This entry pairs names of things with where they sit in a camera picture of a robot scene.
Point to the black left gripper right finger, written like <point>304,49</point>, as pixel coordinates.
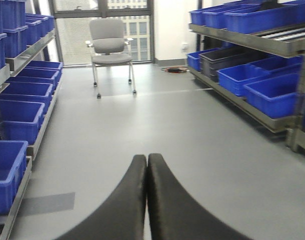
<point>174,214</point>

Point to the dark grey bin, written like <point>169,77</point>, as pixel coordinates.
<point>212,61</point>

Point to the blue bin near left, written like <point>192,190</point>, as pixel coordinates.
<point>13,165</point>

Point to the grey office chair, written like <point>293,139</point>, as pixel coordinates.
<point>109,47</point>

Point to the blue bin right front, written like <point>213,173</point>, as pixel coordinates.
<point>275,97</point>

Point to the blue bin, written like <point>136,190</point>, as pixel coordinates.
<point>234,78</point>
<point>22,120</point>
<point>13,165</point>
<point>275,97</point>

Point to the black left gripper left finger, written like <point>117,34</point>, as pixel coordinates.
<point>122,215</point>

